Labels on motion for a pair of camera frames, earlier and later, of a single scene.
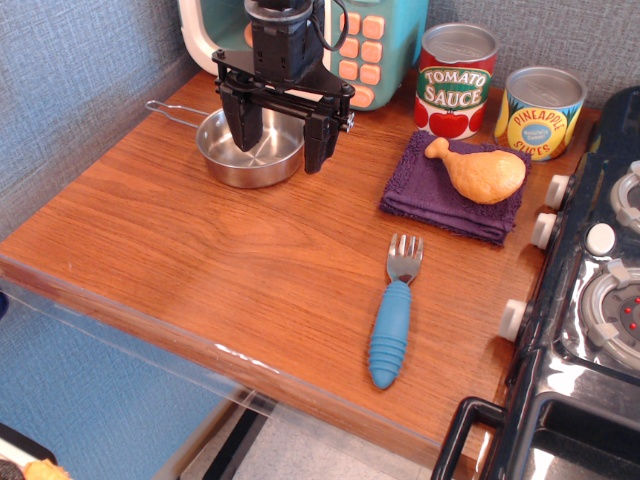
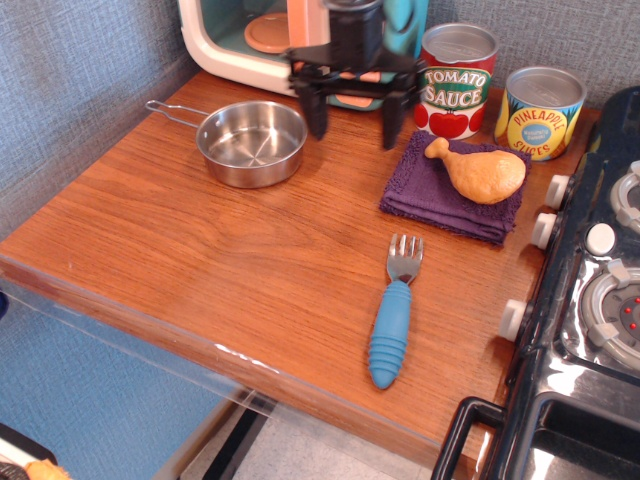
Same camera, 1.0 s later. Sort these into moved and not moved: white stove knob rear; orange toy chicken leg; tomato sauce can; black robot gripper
Moved: black robot gripper
Not moved: white stove knob rear; orange toy chicken leg; tomato sauce can
